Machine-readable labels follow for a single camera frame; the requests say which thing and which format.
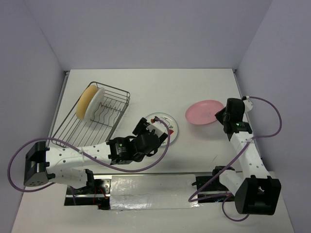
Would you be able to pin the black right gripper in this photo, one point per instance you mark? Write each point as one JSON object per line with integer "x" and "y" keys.
{"x": 219, "y": 115}

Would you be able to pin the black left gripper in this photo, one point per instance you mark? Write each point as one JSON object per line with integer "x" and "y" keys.
{"x": 140, "y": 126}

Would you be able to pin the pink plate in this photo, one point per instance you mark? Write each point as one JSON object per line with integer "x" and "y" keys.
{"x": 203, "y": 112}

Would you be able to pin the white strawberry pattern plate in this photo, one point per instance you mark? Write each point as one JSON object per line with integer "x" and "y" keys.
{"x": 169, "y": 120}

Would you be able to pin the white plate blue rim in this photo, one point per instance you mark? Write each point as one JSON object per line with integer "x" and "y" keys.
{"x": 94, "y": 104}

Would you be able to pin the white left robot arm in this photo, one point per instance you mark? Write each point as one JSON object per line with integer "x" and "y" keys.
{"x": 72, "y": 166}

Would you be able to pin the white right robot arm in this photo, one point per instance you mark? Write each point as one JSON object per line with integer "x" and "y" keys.
{"x": 255, "y": 191}

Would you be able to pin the yellow plate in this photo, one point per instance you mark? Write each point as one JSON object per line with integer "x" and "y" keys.
{"x": 84, "y": 101}

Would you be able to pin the silver foil tape cover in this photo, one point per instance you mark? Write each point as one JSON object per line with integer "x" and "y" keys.
{"x": 151, "y": 192}

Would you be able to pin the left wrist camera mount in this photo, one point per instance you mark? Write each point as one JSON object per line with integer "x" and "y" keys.
{"x": 157, "y": 127}

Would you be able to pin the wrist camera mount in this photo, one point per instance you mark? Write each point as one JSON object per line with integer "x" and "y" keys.
{"x": 247, "y": 103}
{"x": 157, "y": 127}

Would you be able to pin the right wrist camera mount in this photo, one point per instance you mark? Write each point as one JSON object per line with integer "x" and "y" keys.
{"x": 247, "y": 103}

